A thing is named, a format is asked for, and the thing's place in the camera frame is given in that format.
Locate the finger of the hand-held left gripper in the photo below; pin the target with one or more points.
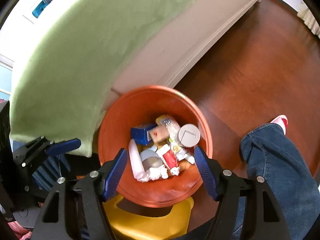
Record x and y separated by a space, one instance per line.
65 145
48 170

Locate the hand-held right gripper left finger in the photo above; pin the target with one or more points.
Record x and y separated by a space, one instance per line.
116 172

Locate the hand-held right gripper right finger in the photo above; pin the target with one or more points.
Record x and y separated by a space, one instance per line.
206 172

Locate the white plastic bottle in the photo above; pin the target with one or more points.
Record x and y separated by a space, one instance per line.
136 160

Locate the white paper cup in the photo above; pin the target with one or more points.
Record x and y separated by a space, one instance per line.
150 157

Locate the white tissue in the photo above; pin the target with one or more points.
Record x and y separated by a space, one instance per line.
155 173

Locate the red and white packet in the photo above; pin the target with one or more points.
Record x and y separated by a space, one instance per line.
168 157

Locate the cardboard cylinder can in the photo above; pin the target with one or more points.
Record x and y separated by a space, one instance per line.
187 135

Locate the orange trash bin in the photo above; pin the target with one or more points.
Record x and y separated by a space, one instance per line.
117 130

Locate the blue snack box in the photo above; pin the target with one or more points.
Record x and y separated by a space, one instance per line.
140 133

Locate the small tan box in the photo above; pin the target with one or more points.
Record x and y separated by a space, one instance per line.
160 133

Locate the yellow plastic stool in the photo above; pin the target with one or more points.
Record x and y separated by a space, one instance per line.
150 225

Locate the pink knit cloth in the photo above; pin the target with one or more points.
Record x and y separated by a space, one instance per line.
18 231

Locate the person's leg in jeans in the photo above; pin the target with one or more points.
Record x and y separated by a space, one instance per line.
275 167

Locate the red and white slipper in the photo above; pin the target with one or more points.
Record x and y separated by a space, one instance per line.
281 121

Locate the bed with green blanket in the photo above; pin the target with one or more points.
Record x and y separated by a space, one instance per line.
87 55

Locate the cream wooden bed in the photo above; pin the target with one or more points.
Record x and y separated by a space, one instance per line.
175 42

